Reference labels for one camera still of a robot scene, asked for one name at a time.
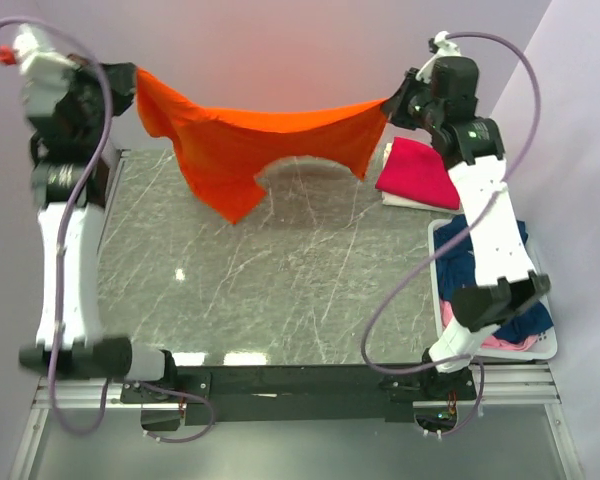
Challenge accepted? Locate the white plastic laundry basket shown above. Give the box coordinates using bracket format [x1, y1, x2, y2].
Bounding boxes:
[428, 219, 558, 362]

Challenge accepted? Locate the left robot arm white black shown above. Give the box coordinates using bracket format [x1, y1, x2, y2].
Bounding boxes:
[0, 22, 180, 402]

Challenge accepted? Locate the folded white t-shirt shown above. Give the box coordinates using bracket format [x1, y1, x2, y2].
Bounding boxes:
[381, 142, 430, 210]

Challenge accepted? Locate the folded magenta t-shirt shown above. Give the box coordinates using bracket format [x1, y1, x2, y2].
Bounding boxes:
[375, 137, 461, 214]

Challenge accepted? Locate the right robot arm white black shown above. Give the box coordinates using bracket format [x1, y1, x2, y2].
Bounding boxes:
[387, 31, 550, 399]

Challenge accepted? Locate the navy blue t-shirt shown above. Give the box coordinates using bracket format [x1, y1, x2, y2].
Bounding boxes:
[433, 215, 553, 351]

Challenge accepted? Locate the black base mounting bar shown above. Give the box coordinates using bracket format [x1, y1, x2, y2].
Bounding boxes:
[120, 365, 477, 431]

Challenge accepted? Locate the aluminium frame rail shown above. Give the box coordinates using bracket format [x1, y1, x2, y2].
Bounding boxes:
[32, 364, 561, 410]

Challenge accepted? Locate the orange t-shirt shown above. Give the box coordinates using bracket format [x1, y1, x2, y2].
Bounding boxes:
[135, 69, 387, 224]

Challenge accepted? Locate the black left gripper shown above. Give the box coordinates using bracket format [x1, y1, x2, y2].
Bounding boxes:
[54, 52, 134, 153]

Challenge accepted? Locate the light pink t-shirt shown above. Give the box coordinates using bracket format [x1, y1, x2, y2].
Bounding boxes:
[439, 298, 539, 352]

